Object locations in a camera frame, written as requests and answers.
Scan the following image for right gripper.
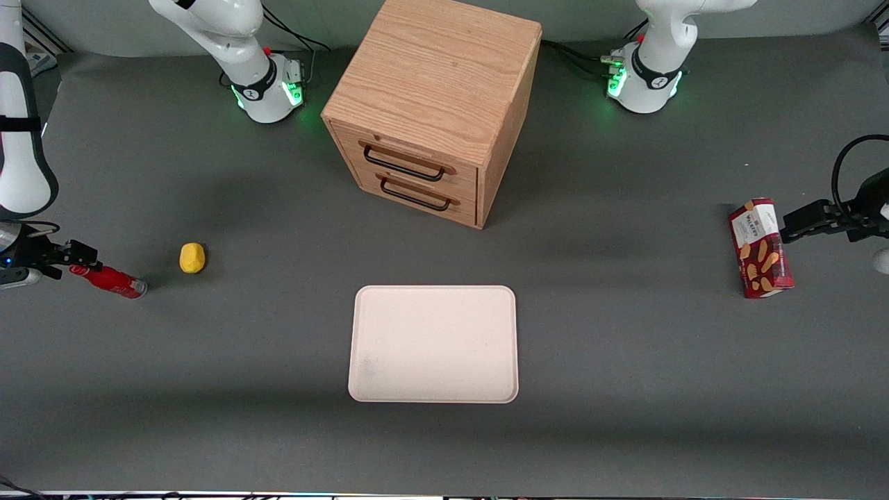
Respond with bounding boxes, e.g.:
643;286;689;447
0;224;104;280

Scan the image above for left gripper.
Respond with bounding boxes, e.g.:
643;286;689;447
781;169;889;245

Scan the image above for red coke bottle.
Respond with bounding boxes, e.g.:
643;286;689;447
69;262;149;300

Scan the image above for beige rectangular tray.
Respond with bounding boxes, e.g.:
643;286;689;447
347;285;520;404

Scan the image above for red tartan cookie box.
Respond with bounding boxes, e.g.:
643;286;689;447
728;197;795;300

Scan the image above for yellow lemon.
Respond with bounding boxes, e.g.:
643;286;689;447
179;242;207;275

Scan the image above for grey table mat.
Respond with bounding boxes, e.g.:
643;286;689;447
0;26;889;495

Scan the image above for wooden drawer cabinet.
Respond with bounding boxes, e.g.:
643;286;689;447
321;0;543;231

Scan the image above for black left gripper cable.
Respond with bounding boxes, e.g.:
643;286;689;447
831;133;889;213

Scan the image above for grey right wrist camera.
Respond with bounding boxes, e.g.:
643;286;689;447
0;267;44;290

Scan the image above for aluminium frame rail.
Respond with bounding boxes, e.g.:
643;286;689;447
22;12;72;55

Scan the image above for black right arm base cables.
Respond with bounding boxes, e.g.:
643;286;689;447
262;11;333;55

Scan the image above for black arm base cables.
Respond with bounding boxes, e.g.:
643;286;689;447
541;38;622;78
262;11;333;55

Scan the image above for black left arm base cables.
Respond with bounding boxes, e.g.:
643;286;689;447
541;38;622;78

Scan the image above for wooden drawer with black handle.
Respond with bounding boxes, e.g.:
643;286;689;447
344;156;479;229
329;119;480;202

